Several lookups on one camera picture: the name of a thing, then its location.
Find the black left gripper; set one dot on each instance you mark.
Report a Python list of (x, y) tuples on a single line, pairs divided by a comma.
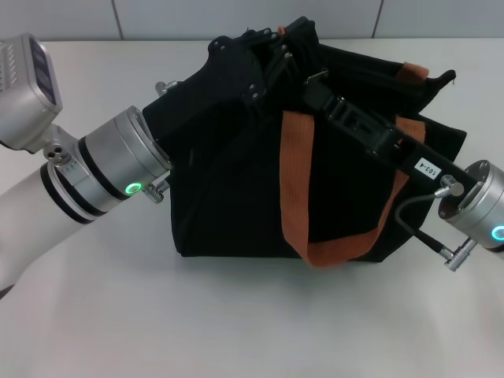
[(212, 90)]

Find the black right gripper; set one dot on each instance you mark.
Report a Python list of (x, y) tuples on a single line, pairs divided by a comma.
[(433, 163)]

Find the silver zipper pull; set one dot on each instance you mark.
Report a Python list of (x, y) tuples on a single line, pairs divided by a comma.
[(317, 76)]

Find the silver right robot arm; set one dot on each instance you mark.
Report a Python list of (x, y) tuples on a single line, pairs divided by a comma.
[(480, 201)]

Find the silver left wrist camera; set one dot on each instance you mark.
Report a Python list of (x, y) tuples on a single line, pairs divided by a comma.
[(27, 90)]

